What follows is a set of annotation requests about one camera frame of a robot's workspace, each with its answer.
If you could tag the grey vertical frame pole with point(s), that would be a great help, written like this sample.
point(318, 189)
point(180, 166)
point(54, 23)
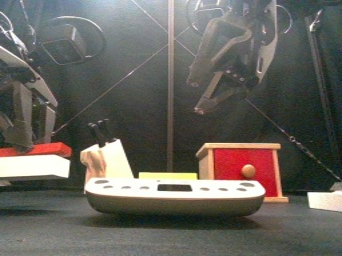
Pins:
point(169, 83)

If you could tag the cream toy knife block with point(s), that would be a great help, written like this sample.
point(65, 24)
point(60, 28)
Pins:
point(108, 160)

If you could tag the red and white box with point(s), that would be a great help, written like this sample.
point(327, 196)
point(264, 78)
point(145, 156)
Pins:
point(33, 166)

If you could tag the white rectangular block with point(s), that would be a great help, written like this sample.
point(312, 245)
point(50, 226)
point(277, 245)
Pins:
point(326, 201)

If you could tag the wooden box with red drawer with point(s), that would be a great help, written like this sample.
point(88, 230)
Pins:
point(241, 168)

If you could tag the black frame post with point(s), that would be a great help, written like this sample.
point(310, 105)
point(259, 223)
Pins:
point(322, 83)

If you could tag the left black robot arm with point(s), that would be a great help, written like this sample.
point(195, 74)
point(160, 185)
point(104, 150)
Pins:
point(13, 26)

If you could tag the yellow-green flat block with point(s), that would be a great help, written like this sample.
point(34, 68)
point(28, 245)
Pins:
point(167, 175)

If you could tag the white toy kitchen scale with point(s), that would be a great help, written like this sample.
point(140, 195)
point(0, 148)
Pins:
point(173, 196)

